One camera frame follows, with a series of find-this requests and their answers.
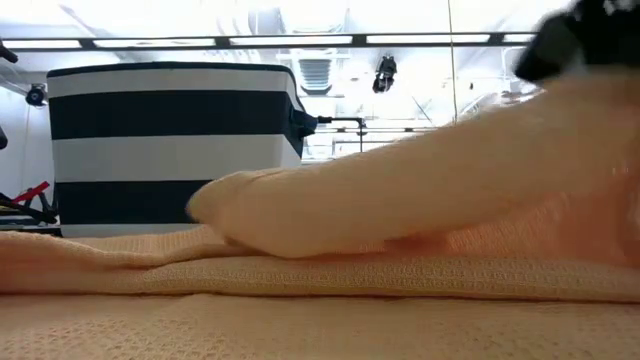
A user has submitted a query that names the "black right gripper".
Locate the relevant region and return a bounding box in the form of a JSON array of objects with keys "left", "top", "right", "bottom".
[{"left": 513, "top": 0, "right": 640, "bottom": 84}]

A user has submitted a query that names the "pale orange waffle towel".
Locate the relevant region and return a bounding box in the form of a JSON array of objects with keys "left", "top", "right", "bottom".
[{"left": 0, "top": 64, "right": 640, "bottom": 360}]

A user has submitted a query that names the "grey ceiling air vent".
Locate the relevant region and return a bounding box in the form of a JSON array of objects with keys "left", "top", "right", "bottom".
[{"left": 298, "top": 58, "right": 334, "bottom": 96}]

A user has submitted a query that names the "thin black stand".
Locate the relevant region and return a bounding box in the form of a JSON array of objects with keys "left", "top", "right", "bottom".
[{"left": 317, "top": 115, "right": 365, "bottom": 154}]

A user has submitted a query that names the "navy white striped fabric bin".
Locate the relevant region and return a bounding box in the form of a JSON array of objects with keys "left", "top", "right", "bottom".
[{"left": 46, "top": 61, "right": 319, "bottom": 239}]

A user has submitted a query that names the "small black round fixture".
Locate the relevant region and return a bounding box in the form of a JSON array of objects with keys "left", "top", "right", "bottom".
[{"left": 25, "top": 83, "right": 47, "bottom": 107}]

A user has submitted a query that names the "thin hanging cable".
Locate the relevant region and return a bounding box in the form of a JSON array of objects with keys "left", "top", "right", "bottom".
[{"left": 447, "top": 0, "right": 459, "bottom": 124}]

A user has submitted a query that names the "red handled tool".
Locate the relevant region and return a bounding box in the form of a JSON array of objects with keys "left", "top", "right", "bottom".
[{"left": 12, "top": 180, "right": 51, "bottom": 204}]

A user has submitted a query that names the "black cable bundle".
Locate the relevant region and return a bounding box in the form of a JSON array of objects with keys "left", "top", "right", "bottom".
[{"left": 0, "top": 192, "right": 59, "bottom": 226}]

